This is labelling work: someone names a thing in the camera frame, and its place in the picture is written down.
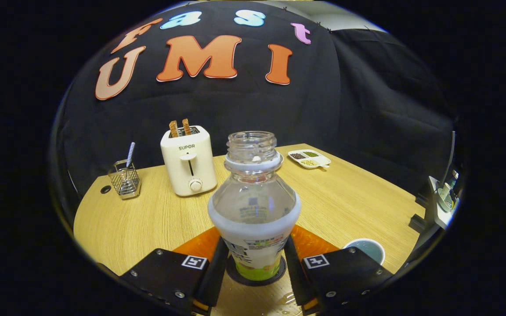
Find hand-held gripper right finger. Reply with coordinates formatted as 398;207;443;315
285;225;394;315

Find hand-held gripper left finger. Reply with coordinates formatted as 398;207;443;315
119;227;230;315

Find dark brown round coaster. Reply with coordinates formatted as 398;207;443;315
226;255;287;287

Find clear plastic juice bottle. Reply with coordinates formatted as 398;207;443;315
208;131;301;281

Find white cup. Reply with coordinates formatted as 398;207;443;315
343;238;386;265

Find wooden table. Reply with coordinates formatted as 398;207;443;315
73;144;426;316

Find cream toaster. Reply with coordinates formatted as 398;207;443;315
160;126;217;197

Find white divided seed dish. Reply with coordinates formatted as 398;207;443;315
288;150;331;169

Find metal spoon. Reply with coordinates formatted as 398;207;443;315
124;142;136;180

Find grey equipment stand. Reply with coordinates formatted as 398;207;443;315
409;131;461;233

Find wire mesh utensil holder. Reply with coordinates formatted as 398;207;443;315
108;160;141;200

